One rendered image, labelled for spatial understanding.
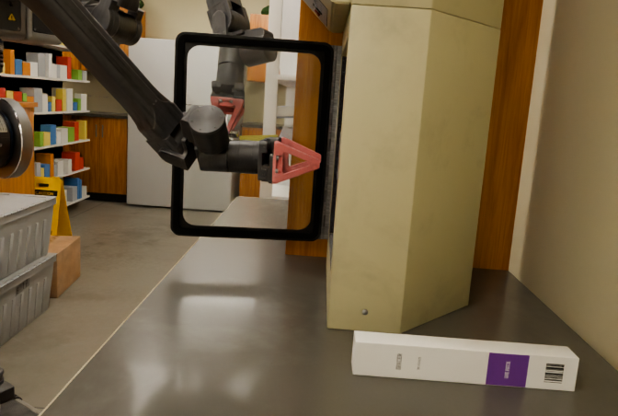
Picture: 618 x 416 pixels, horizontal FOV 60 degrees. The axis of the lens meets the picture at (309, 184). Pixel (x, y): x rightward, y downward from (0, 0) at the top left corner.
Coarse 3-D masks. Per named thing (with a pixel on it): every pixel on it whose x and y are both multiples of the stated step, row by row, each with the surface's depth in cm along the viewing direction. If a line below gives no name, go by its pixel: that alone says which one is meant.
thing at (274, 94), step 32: (192, 64) 102; (224, 64) 102; (256, 64) 103; (288, 64) 103; (320, 64) 104; (192, 96) 103; (224, 96) 103; (256, 96) 104; (288, 96) 104; (256, 128) 105; (288, 128) 105; (192, 192) 106; (224, 192) 106; (256, 192) 107; (288, 192) 107; (192, 224) 107; (224, 224) 107; (256, 224) 108; (288, 224) 108
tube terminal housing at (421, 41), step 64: (384, 0) 72; (448, 0) 75; (384, 64) 74; (448, 64) 77; (384, 128) 75; (448, 128) 80; (384, 192) 76; (448, 192) 83; (384, 256) 78; (448, 256) 86; (384, 320) 79
